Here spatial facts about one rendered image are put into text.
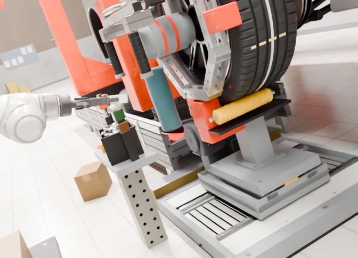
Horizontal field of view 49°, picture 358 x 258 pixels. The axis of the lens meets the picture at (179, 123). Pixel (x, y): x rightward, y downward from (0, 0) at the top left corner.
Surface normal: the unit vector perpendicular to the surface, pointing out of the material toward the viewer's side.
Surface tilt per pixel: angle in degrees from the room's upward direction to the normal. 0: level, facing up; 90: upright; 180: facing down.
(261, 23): 100
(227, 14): 90
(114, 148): 90
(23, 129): 106
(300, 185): 90
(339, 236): 0
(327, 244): 0
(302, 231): 90
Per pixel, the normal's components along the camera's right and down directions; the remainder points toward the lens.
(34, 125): 0.54, 0.34
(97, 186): -0.02, 0.25
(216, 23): -0.87, 0.38
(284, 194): 0.40, 0.11
